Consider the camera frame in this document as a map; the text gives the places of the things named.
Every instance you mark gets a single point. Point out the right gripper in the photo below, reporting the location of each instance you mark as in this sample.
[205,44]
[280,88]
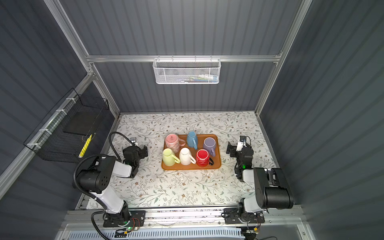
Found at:
[233,149]

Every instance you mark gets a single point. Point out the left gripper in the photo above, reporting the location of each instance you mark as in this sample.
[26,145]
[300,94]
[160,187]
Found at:
[142,151]

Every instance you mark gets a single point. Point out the light green mug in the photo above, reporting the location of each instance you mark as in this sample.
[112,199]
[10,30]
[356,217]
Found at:
[169,157]

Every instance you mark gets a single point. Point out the white mug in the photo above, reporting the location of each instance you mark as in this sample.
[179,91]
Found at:
[186,157]

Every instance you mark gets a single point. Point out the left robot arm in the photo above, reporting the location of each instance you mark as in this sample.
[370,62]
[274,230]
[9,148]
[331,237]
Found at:
[93,174]

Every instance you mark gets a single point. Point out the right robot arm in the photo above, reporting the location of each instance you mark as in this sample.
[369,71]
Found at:
[271,189]

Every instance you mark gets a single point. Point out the purple mug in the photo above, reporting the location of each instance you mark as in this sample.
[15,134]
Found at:
[210,145]

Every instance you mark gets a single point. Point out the red mug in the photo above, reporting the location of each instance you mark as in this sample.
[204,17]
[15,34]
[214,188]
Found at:
[203,158]

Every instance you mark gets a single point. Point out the pink ghost pattern mug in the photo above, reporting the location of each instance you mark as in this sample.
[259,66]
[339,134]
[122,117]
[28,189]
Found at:
[174,142]

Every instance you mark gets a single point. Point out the blue dotted mug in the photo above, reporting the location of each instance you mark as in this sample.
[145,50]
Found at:
[192,140]

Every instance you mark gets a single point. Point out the orange plastic tray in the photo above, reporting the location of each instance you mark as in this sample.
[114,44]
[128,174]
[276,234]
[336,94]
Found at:
[217,159]

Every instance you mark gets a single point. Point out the yellow marker pen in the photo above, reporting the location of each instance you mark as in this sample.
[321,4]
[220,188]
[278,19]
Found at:
[85,147]

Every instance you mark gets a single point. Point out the pens in white basket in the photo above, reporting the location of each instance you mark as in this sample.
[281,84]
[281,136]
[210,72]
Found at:
[206,78]

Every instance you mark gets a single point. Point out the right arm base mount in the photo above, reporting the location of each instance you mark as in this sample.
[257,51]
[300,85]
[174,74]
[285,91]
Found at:
[235,216]

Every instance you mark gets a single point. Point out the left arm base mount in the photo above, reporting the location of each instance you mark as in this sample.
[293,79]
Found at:
[124,219]

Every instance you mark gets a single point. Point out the black wire wall basket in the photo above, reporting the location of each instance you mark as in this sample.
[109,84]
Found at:
[63,135]

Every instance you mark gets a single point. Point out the white wire wall basket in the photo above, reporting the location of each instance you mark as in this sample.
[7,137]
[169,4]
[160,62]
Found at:
[168,72]

